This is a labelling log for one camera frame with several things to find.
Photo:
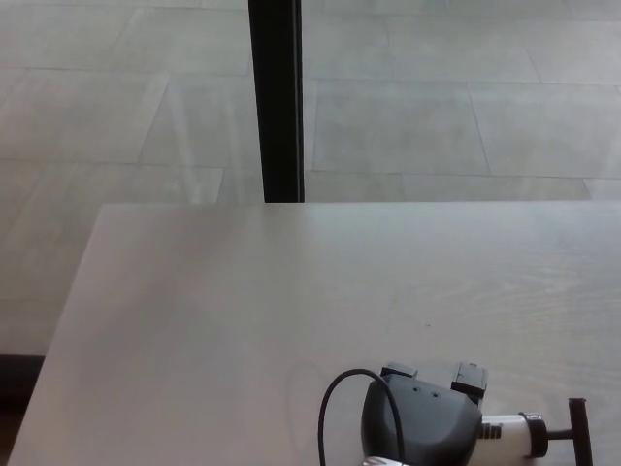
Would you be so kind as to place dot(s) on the white Franklin air pump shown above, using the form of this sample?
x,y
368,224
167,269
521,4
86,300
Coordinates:
x,y
509,429

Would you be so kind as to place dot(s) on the black vertical window post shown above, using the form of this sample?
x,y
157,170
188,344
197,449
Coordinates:
x,y
277,97

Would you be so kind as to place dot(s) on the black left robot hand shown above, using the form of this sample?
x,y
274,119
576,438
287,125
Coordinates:
x,y
422,422

